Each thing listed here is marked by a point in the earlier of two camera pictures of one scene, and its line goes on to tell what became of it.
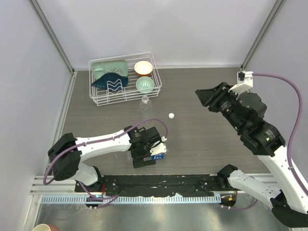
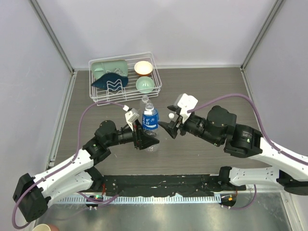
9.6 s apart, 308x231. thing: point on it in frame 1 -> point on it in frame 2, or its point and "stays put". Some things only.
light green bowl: [145, 84] stays put
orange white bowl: [143, 68] stays put
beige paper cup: [42, 227] stays put
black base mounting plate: [171, 185] stays put
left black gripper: [138, 160] -> [140, 138]
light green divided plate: [99, 68] stays put
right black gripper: [209, 97] -> [172, 127]
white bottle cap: [171, 115] stays put
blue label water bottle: [154, 157] -> [150, 122]
